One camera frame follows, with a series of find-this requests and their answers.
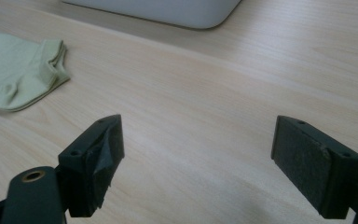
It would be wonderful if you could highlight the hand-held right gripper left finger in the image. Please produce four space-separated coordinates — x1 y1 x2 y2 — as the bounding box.
57 114 126 218

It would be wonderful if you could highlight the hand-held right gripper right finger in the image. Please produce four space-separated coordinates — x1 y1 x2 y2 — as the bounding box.
270 115 358 220

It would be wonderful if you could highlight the light green sock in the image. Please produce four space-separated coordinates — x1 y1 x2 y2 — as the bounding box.
0 31 71 113

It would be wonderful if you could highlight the white plastic box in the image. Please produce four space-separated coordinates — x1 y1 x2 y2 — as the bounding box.
62 0 242 31

